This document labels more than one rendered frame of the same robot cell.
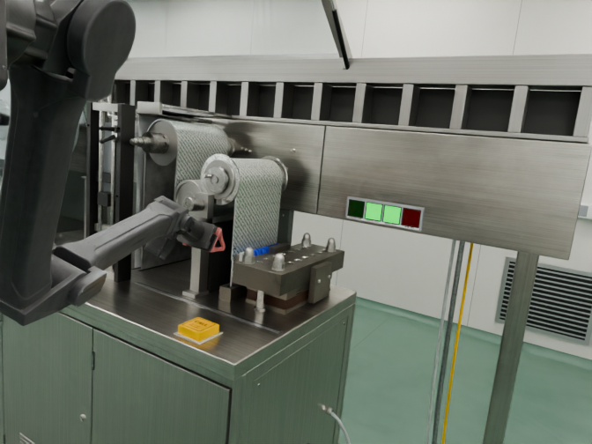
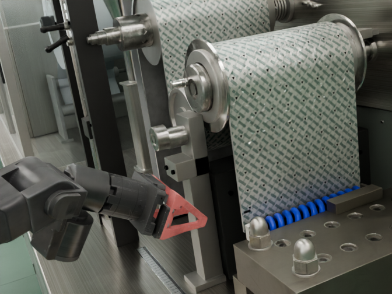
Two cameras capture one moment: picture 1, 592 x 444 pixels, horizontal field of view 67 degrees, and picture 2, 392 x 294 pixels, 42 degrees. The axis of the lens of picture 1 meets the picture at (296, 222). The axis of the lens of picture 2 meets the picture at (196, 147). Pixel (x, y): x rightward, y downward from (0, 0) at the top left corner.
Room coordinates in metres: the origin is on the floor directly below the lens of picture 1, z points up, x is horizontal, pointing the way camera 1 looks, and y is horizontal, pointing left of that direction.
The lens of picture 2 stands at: (0.64, -0.23, 1.39)
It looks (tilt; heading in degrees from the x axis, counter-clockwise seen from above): 17 degrees down; 37
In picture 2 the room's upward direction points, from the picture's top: 9 degrees counter-clockwise
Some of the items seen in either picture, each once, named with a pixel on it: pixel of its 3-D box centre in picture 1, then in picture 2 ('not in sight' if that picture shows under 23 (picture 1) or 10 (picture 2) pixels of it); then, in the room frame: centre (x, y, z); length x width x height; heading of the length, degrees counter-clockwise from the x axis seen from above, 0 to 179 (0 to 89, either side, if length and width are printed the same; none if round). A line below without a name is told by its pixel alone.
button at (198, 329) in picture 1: (198, 329); not in sight; (1.01, 0.21, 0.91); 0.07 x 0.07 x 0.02; 60
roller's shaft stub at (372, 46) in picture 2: not in sight; (353, 52); (1.54, 0.09, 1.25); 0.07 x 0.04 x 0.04; 150
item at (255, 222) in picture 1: (257, 225); (300, 158); (1.36, 0.12, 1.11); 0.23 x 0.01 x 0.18; 150
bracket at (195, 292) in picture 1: (197, 245); (192, 203); (1.27, 0.28, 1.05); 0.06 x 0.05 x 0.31; 150
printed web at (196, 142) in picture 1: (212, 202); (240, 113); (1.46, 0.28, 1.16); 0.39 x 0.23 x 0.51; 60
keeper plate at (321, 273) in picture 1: (321, 282); not in sight; (1.31, -0.09, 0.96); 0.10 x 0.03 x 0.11; 150
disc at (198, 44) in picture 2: (219, 179); (206, 86); (1.29, 0.23, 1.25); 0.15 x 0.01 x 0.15; 60
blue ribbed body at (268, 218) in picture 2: (261, 253); (313, 211); (1.35, 0.10, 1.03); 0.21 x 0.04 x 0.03; 150
